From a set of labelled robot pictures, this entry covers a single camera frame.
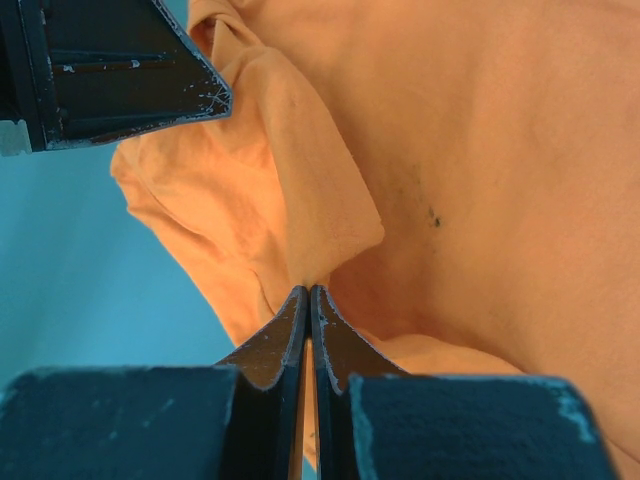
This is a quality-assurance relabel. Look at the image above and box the orange t shirt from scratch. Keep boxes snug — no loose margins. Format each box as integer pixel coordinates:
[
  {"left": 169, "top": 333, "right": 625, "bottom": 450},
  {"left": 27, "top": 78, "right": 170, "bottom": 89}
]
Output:
[{"left": 111, "top": 1, "right": 639, "bottom": 479}]

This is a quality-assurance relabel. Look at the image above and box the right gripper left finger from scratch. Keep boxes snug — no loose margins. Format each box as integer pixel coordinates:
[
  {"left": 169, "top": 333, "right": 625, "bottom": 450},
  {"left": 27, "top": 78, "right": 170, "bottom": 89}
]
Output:
[{"left": 1, "top": 287, "right": 306, "bottom": 479}]

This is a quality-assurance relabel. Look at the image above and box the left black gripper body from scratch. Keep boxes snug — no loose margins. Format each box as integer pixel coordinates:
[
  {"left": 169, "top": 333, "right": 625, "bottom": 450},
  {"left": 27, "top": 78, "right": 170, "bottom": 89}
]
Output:
[{"left": 1, "top": 1, "right": 50, "bottom": 156}]

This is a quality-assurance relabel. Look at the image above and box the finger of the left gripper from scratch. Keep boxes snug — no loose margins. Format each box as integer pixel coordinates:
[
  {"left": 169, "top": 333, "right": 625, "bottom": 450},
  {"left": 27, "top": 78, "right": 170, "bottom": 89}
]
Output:
[
  {"left": 40, "top": 0, "right": 197, "bottom": 68},
  {"left": 29, "top": 47, "right": 233, "bottom": 151}
]

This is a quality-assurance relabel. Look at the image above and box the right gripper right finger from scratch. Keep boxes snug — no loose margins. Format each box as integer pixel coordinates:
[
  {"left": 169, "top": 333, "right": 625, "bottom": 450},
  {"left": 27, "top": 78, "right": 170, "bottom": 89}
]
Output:
[{"left": 310, "top": 286, "right": 615, "bottom": 479}]

